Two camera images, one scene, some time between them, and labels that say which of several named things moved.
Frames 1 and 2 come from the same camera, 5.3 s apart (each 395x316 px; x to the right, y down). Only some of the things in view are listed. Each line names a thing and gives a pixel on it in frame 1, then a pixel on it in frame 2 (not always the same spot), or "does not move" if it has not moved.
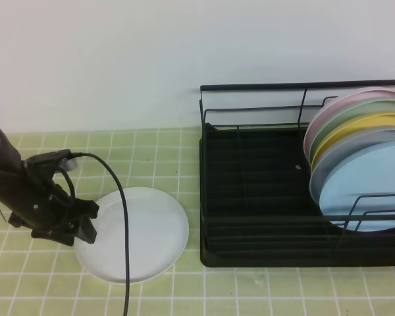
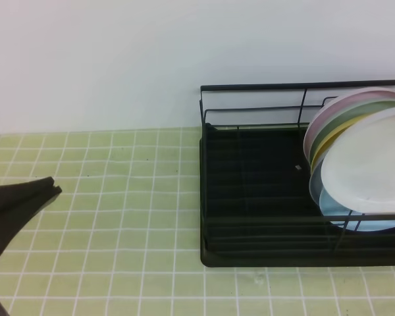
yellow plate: (365, 121) does not move
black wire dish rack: (257, 208) does not move
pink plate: (332, 105) does not move
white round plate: (158, 234) → (365, 168)
